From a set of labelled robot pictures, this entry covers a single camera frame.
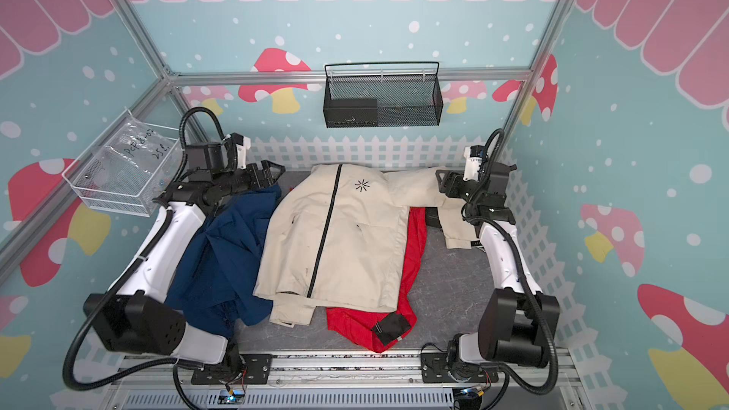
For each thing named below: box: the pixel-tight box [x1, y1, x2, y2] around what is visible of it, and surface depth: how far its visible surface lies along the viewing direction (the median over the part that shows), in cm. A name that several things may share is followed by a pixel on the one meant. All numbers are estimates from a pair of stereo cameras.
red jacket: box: [326, 206, 429, 354], surface depth 81 cm
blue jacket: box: [165, 185, 282, 339], surface depth 85 cm
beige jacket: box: [253, 163, 481, 327], surface depth 94 cm
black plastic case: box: [425, 206, 443, 228], surface depth 101 cm
